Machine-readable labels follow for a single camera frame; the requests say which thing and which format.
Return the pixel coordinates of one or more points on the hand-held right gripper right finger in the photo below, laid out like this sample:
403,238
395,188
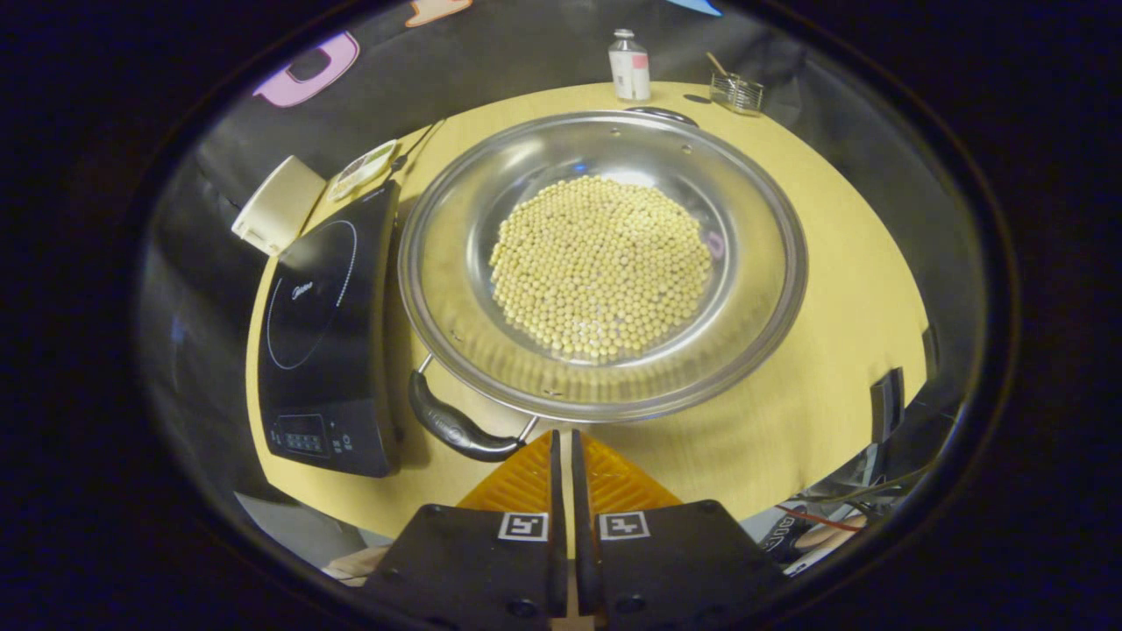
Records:
582,543

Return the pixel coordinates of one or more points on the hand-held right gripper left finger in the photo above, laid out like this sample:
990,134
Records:
558,526

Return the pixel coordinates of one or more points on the stainless steel pot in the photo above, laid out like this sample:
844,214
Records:
456,263

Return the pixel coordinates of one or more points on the black induction cooktop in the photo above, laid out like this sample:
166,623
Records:
324,350

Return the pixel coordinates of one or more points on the pile of soybeans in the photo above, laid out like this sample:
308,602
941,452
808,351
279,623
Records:
605,263

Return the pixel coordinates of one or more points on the white plastic box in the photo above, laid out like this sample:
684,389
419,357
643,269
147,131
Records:
280,203

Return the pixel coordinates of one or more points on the small clear bottle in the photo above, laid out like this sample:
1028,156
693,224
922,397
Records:
629,74

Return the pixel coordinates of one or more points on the wooden stick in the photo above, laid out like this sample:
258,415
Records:
719,65

